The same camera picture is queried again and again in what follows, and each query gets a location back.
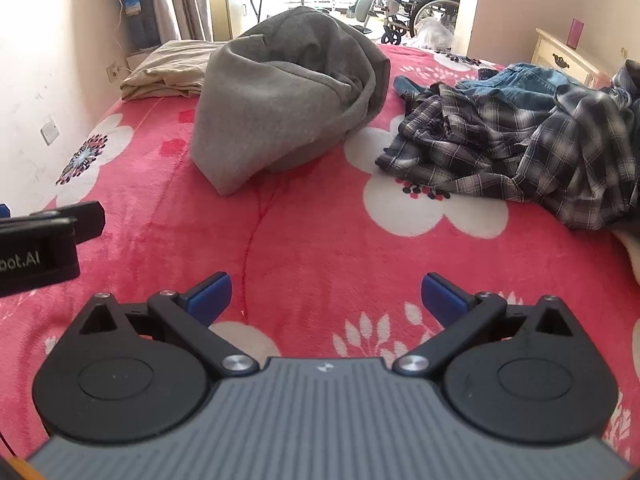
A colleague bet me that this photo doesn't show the grey sweatpants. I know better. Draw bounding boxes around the grey sweatpants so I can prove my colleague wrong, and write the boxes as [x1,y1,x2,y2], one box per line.
[191,6,392,197]

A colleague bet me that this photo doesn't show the black wheelchair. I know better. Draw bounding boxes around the black wheelchair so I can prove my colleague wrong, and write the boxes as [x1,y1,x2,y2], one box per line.
[350,0,462,45]

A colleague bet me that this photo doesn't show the plaid shirt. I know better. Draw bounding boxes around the plaid shirt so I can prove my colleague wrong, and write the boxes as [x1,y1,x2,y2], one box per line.
[375,60,640,232]

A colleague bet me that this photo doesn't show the water dispenser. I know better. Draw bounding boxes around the water dispenser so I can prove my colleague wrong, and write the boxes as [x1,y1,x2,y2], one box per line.
[119,0,162,52]

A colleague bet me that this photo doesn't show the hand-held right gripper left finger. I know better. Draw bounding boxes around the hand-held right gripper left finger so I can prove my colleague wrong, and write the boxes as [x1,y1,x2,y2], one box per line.
[79,272,261,377]

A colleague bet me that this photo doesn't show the beige folded pants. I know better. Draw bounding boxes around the beige folded pants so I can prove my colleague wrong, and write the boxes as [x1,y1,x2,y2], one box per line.
[120,39,227,102]

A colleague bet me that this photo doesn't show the red floral blanket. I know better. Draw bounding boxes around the red floral blanket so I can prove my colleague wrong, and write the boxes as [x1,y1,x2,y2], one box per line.
[0,42,640,480]

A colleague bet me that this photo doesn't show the grey curtain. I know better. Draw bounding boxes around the grey curtain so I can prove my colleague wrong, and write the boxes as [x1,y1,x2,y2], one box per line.
[144,0,213,43]

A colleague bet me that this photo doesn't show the white cabinet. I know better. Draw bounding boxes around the white cabinet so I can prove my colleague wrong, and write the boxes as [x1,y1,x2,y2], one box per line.
[125,49,161,73]

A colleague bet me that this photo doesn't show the white power cable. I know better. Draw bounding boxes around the white power cable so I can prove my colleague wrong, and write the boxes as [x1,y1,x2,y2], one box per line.
[112,0,133,71]

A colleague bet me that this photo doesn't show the blue jeans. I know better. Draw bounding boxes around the blue jeans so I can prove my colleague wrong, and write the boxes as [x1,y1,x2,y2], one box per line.
[392,62,573,111]

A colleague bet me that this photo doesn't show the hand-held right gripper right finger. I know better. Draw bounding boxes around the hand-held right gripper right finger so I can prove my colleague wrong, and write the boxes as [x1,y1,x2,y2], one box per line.
[394,272,575,377]

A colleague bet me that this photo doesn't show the pink card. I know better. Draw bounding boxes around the pink card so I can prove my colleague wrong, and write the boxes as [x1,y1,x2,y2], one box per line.
[567,17,587,49]

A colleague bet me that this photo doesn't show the cream nightstand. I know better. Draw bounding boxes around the cream nightstand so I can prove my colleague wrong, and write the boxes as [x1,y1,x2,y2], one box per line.
[535,27,615,90]

